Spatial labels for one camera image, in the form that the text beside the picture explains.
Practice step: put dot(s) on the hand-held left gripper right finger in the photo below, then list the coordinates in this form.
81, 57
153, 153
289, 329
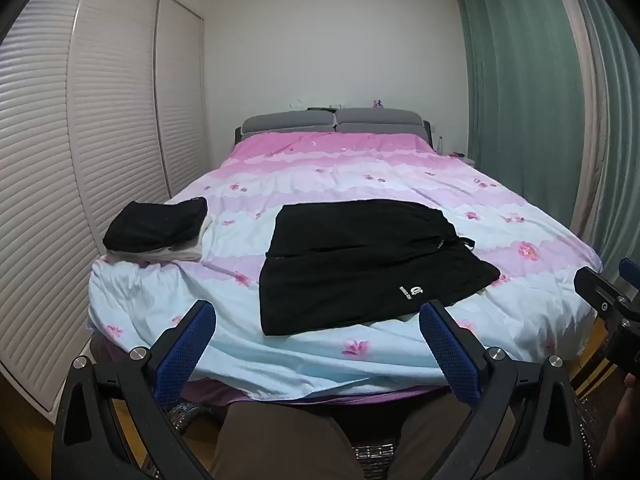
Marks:
450, 355

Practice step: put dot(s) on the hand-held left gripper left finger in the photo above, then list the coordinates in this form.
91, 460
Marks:
185, 355

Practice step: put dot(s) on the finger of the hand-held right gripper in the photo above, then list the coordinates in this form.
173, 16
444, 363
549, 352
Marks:
597, 287
630, 275

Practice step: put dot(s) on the black pants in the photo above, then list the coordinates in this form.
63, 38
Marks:
370, 265

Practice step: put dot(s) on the person's right hand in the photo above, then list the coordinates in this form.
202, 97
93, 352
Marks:
631, 410

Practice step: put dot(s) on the brown trousers legs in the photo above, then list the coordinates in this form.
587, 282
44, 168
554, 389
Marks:
192, 417

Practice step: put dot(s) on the person's right leg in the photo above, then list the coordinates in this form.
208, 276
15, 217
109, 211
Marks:
450, 440

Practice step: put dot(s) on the person's leg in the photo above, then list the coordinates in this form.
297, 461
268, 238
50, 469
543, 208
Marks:
280, 445
450, 440

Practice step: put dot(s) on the folded white garment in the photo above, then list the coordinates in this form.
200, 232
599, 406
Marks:
187, 247

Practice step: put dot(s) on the person's left leg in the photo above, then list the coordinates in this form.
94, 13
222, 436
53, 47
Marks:
280, 445

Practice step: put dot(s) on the folded black garment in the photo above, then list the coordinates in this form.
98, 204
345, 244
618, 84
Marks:
155, 225

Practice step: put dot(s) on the pink floral duvet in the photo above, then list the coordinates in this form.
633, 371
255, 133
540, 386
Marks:
310, 180

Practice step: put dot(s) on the white louvred wardrobe door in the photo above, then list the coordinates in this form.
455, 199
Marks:
35, 200
120, 100
182, 100

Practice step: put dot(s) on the grey headboard cushion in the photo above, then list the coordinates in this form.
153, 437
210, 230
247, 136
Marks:
287, 122
380, 119

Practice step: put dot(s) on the small purple ornament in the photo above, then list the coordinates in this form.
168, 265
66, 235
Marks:
378, 104

